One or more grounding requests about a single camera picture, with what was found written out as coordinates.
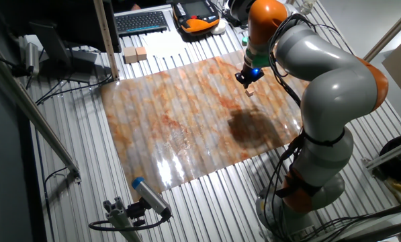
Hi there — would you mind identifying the white computer mouse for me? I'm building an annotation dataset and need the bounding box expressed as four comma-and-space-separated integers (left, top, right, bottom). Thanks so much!
210, 19, 227, 36

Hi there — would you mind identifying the tan wooden cube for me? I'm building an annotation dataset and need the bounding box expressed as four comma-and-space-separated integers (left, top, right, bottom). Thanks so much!
135, 46, 148, 62

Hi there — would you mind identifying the aluminium profile bar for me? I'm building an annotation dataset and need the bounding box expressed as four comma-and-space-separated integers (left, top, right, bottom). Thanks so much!
361, 137, 401, 171

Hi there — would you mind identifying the black camera clamp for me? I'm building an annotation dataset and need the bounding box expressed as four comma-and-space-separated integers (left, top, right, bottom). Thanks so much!
126, 198, 147, 227

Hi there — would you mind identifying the silver cylindrical camera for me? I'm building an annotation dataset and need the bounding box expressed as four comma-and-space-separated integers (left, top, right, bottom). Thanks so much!
24, 42, 40, 77

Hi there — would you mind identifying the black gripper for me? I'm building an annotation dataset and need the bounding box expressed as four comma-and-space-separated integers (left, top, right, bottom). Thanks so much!
235, 68, 265, 89

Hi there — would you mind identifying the silver camera with blue cap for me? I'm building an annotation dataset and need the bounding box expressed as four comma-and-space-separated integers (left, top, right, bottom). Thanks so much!
131, 176, 173, 219

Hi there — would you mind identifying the upright profile post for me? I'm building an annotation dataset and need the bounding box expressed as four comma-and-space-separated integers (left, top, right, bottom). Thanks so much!
92, 0, 120, 81

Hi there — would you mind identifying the black table cable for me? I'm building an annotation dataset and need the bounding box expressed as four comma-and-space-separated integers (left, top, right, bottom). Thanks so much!
34, 74, 114, 106

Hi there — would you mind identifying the aluminium frame post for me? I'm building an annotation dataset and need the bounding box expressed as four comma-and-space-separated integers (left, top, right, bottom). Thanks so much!
363, 3, 401, 61

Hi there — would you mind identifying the black filament spool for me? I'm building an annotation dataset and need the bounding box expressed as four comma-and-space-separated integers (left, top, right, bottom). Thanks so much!
226, 0, 255, 26

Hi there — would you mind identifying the thin black rail cable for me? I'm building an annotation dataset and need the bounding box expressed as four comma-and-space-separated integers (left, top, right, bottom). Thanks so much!
44, 166, 69, 202

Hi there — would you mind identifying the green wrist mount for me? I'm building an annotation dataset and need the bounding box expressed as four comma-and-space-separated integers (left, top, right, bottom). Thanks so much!
242, 36, 271, 68

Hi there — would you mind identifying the black keyboard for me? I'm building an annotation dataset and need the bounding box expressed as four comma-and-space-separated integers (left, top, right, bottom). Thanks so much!
114, 10, 169, 37

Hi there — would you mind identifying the black bag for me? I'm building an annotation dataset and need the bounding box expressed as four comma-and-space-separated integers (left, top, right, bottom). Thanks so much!
378, 134, 401, 182

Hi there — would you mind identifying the long aluminium rail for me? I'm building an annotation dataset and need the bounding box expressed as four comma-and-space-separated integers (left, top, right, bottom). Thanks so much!
0, 46, 82, 184

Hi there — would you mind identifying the black camera cable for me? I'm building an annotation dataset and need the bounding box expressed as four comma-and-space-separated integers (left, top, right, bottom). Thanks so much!
88, 214, 171, 233

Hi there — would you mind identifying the white paper towel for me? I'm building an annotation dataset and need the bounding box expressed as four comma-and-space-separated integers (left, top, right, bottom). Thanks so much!
141, 30, 191, 58

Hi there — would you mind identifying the orange black teach pendant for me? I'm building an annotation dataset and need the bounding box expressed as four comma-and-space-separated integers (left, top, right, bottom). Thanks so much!
171, 0, 221, 34

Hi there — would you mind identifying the pale wooden cube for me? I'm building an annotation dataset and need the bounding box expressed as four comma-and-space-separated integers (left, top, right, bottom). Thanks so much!
122, 46, 138, 65

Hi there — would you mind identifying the orange marble pattern mat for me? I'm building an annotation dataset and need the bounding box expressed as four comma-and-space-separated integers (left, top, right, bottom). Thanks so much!
100, 50, 310, 202

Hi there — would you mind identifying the short aluminium profile stub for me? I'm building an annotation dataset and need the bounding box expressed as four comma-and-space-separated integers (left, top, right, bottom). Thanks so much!
102, 196, 142, 242

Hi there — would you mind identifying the black monitor with stand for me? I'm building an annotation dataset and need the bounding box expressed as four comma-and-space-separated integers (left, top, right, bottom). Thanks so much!
0, 0, 122, 83

